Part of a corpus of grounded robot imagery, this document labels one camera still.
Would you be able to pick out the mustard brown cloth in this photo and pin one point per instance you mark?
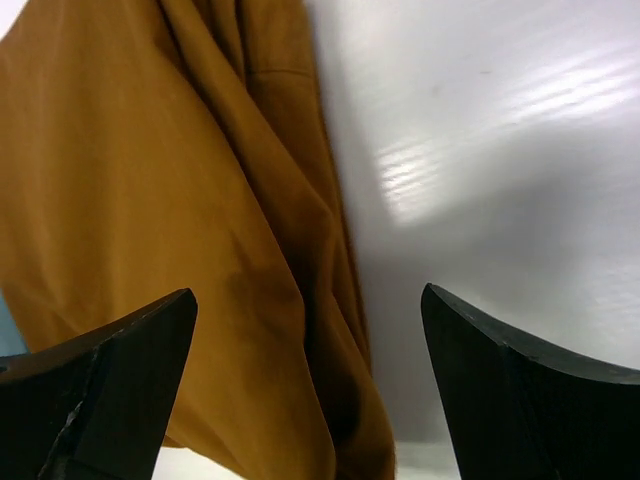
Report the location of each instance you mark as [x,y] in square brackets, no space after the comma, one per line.
[150,146]

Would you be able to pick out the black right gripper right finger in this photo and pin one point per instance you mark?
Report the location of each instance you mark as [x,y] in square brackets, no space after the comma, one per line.
[520,407]

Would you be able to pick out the light blue hard-shell suitcase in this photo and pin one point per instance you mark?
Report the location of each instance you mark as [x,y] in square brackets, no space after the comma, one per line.
[12,341]

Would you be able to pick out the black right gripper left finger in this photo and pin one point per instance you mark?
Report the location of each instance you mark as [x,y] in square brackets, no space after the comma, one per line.
[97,406]

